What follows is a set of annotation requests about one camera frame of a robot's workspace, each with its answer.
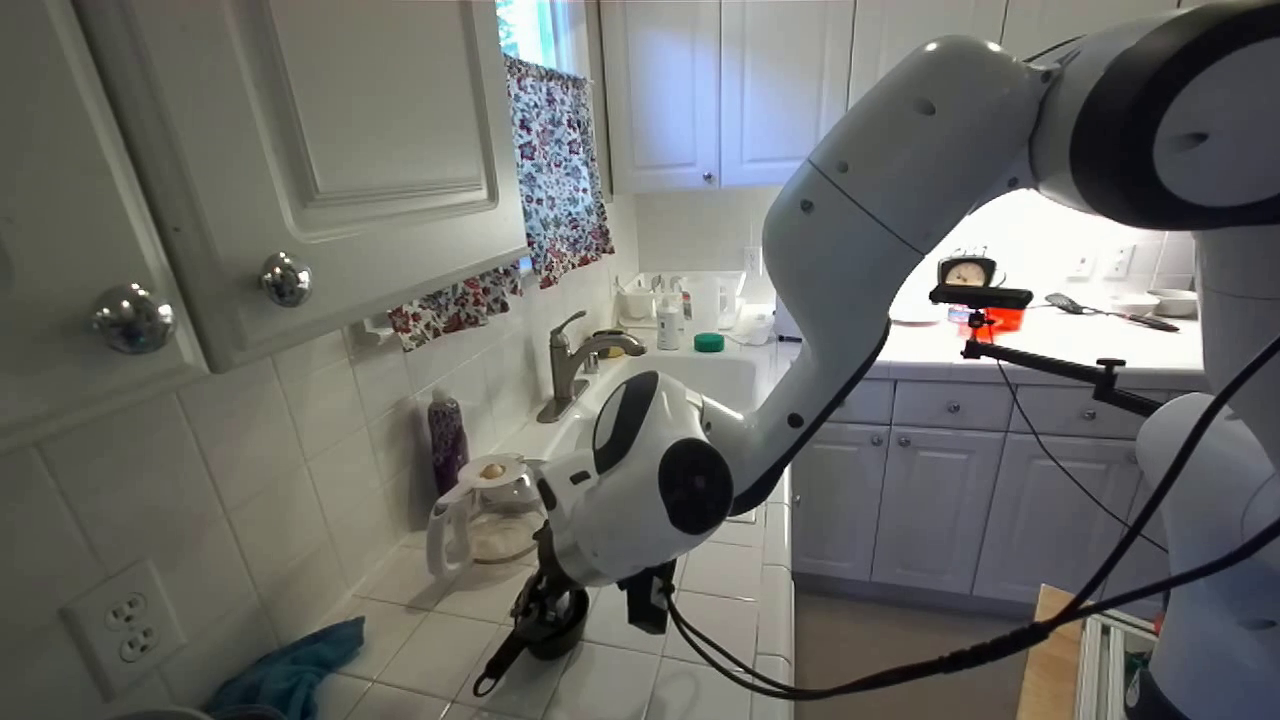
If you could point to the wooden table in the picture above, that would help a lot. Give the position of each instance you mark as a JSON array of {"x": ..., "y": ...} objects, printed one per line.
[{"x": 1045, "y": 667}]

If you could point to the white raised-panel cabinet door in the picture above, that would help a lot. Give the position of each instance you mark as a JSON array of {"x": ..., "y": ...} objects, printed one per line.
[
  {"x": 663, "y": 87},
  {"x": 784, "y": 80}
]

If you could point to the green round sponge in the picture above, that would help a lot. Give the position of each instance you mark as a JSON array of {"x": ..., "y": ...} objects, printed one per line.
[{"x": 710, "y": 342}]

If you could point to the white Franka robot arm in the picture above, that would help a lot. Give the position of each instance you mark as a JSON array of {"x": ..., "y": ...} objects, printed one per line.
[{"x": 904, "y": 202}]

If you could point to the aluminium profile frame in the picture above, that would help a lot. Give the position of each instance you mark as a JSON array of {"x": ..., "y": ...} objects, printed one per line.
[{"x": 1115, "y": 672}]

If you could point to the floral curtain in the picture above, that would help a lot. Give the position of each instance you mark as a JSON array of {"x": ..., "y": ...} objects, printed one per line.
[{"x": 553, "y": 173}]

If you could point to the white wall outlet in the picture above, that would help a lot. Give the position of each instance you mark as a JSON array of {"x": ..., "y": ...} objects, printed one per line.
[{"x": 123, "y": 630}]

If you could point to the blue cloth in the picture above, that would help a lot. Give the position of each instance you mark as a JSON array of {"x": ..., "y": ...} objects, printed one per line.
[{"x": 286, "y": 672}]

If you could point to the glass coffee carafe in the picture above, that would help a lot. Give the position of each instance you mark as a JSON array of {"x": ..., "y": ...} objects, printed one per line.
[{"x": 486, "y": 521}]

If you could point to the white plate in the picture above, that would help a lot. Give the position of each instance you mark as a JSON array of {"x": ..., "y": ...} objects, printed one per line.
[{"x": 1110, "y": 299}]

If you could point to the white lower cabinet unit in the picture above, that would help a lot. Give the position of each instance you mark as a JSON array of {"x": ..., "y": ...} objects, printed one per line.
[{"x": 934, "y": 505}]

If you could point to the black camera with orange clamp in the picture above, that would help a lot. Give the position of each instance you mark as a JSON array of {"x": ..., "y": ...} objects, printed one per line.
[{"x": 984, "y": 299}]

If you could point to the white upper cabinet door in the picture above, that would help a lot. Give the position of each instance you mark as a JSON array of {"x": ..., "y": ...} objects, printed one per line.
[
  {"x": 347, "y": 122},
  {"x": 54, "y": 202}
]

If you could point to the white double sink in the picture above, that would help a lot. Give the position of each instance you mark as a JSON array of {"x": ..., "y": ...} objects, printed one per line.
[{"x": 705, "y": 382}]

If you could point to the white bowl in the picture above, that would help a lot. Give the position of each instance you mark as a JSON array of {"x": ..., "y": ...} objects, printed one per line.
[{"x": 1179, "y": 300}]

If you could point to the grey metal faucet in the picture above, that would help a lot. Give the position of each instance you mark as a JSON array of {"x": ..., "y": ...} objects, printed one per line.
[{"x": 567, "y": 365}]

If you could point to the round metal cabinet knob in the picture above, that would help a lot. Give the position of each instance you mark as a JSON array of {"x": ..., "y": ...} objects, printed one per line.
[
  {"x": 134, "y": 316},
  {"x": 286, "y": 279}
]

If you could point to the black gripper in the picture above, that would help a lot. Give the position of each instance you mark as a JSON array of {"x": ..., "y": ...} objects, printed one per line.
[{"x": 556, "y": 572}]

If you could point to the white soap bottle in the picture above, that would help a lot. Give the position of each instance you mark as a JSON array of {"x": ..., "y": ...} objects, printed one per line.
[{"x": 671, "y": 327}]

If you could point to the purple soap bottle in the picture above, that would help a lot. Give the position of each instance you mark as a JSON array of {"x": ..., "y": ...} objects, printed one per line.
[{"x": 446, "y": 442}]

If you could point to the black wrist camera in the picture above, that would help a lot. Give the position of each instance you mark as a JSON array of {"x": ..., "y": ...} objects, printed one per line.
[{"x": 648, "y": 602}]

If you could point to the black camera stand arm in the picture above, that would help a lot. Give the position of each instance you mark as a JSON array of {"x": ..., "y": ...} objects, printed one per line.
[{"x": 1064, "y": 365}]

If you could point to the window pane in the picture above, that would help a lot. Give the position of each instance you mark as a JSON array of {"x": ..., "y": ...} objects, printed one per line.
[{"x": 542, "y": 30}]

